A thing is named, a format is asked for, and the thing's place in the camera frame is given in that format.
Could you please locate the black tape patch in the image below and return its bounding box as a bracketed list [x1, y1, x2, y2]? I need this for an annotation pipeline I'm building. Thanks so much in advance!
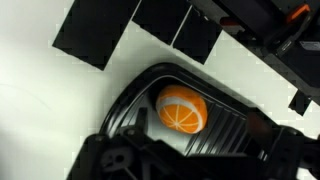
[173, 6, 224, 65]
[288, 89, 313, 117]
[132, 0, 193, 46]
[52, 0, 143, 71]

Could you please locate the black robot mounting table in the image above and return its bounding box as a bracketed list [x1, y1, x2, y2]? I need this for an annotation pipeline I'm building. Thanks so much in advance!
[189, 0, 320, 98]

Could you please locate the orange plush toy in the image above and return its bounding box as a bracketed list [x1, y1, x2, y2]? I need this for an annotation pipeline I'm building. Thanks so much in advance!
[155, 84, 209, 135]

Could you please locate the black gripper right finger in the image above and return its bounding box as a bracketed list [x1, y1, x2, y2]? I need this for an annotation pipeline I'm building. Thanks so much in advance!
[248, 113, 320, 180]

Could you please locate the black grill tray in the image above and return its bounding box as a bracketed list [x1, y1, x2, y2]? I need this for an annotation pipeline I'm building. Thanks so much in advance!
[99, 62, 284, 161]

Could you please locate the orange black toggle clamp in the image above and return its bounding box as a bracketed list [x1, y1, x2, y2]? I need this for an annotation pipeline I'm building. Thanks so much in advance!
[286, 3, 311, 24]

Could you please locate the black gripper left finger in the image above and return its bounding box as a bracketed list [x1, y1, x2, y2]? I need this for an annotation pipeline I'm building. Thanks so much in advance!
[66, 108, 174, 180]

